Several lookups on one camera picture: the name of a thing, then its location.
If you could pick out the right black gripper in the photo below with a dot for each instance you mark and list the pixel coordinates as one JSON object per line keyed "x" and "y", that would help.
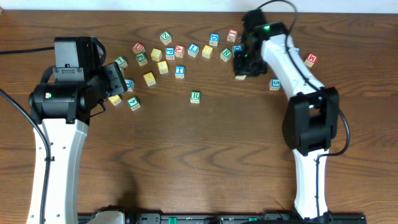
{"x": 239, "y": 70}

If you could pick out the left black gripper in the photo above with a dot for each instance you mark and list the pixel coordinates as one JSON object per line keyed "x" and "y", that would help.
{"x": 115, "y": 79}

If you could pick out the yellow o block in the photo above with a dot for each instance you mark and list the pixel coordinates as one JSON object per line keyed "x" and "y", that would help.
{"x": 240, "y": 77}
{"x": 207, "y": 51}

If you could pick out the green r block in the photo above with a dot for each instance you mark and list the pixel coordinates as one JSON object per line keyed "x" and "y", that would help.
{"x": 195, "y": 97}
{"x": 226, "y": 54}

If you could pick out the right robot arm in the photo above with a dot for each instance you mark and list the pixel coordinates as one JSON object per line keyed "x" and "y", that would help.
{"x": 310, "y": 121}

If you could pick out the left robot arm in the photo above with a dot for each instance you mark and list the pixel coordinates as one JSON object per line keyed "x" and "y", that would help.
{"x": 60, "y": 107}

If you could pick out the blue D block lower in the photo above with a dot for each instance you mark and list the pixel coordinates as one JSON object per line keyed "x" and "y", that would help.
{"x": 237, "y": 48}

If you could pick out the blue d block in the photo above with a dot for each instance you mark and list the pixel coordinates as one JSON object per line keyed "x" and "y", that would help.
{"x": 237, "y": 48}
{"x": 214, "y": 39}

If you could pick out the blue 5 block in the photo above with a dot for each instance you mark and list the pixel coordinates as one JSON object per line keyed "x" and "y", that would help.
{"x": 274, "y": 84}

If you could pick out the red I block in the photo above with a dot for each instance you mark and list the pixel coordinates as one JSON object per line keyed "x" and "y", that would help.
{"x": 232, "y": 35}

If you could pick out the blue D block top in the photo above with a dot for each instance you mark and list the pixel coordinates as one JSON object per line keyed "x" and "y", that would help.
{"x": 214, "y": 39}

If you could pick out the green 7 block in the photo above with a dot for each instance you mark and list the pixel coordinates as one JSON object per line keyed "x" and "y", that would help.
{"x": 121, "y": 61}

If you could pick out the yellow block far left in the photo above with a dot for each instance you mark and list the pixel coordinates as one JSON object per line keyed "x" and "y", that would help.
{"x": 115, "y": 100}

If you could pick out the blue L block left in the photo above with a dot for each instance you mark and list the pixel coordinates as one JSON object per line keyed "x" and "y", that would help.
{"x": 129, "y": 84}

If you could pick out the blue l block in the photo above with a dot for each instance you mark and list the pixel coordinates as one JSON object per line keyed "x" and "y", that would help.
{"x": 129, "y": 84}
{"x": 193, "y": 50}

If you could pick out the red M block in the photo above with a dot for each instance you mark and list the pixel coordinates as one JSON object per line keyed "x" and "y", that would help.
{"x": 310, "y": 60}

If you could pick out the red U block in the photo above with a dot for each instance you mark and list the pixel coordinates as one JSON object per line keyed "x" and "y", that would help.
{"x": 138, "y": 48}

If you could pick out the green J block left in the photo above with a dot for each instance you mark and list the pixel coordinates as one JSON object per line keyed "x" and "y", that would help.
{"x": 141, "y": 59}

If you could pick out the green 4 block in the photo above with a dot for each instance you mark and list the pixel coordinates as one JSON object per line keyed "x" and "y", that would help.
{"x": 133, "y": 103}

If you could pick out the blue T block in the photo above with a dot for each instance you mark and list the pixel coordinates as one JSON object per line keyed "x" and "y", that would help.
{"x": 179, "y": 71}

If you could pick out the red A block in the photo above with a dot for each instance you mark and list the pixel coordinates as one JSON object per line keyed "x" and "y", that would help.
{"x": 179, "y": 51}

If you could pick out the yellow block centre left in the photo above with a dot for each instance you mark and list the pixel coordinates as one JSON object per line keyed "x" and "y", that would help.
{"x": 150, "y": 79}

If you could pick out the yellow block upper left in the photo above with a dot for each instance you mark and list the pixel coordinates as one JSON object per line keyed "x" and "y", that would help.
{"x": 156, "y": 55}

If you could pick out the blue P block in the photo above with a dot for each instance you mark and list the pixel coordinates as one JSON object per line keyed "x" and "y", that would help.
{"x": 170, "y": 53}

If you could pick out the yellow S block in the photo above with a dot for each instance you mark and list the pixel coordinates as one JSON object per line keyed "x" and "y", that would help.
{"x": 163, "y": 67}

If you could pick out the green Z block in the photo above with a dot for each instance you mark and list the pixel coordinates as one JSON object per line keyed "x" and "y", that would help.
{"x": 165, "y": 37}

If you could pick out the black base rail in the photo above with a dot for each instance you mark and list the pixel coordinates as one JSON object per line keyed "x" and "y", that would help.
{"x": 269, "y": 216}

